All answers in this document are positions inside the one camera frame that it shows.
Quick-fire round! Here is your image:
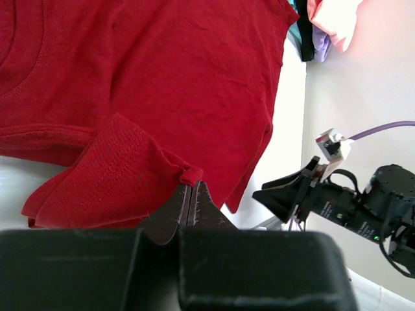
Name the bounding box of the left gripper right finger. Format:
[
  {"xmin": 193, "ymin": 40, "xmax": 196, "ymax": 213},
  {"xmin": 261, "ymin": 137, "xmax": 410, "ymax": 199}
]
[{"xmin": 188, "ymin": 181, "xmax": 237, "ymax": 230}]

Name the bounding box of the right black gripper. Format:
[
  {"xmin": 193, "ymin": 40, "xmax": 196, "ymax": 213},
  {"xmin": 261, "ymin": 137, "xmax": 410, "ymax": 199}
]
[{"xmin": 252, "ymin": 156, "xmax": 370, "ymax": 239}]

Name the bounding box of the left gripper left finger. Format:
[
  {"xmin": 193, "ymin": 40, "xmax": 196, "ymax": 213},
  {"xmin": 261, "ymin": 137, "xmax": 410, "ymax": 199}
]
[{"xmin": 137, "ymin": 184, "xmax": 192, "ymax": 245}]

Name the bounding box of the red t shirt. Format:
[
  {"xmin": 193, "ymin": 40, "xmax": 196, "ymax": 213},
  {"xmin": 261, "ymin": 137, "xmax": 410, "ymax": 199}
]
[{"xmin": 1, "ymin": 1, "xmax": 298, "ymax": 228}]

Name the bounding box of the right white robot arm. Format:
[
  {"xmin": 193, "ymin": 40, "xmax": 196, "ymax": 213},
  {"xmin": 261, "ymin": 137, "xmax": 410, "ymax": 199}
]
[{"xmin": 252, "ymin": 157, "xmax": 414, "ymax": 279}]

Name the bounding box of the lavender folded t shirt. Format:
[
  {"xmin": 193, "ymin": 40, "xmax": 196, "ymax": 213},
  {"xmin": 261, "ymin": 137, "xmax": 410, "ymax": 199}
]
[{"xmin": 312, "ymin": 25, "xmax": 331, "ymax": 63}]

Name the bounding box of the teal folded t shirt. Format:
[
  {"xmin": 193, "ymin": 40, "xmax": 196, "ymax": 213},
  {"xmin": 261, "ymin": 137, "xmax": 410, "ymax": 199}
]
[{"xmin": 289, "ymin": 24, "xmax": 302, "ymax": 45}]

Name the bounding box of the black folded t shirt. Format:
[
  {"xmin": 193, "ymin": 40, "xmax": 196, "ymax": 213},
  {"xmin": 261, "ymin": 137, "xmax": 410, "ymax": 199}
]
[{"xmin": 294, "ymin": 0, "xmax": 314, "ymax": 62}]

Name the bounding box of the pink folded t shirt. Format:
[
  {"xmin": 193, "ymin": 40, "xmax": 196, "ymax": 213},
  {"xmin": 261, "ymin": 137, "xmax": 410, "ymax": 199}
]
[{"xmin": 307, "ymin": 0, "xmax": 363, "ymax": 52}]

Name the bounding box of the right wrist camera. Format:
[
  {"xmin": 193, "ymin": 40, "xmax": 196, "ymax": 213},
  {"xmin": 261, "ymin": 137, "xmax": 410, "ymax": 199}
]
[{"xmin": 315, "ymin": 128, "xmax": 354, "ymax": 180}]

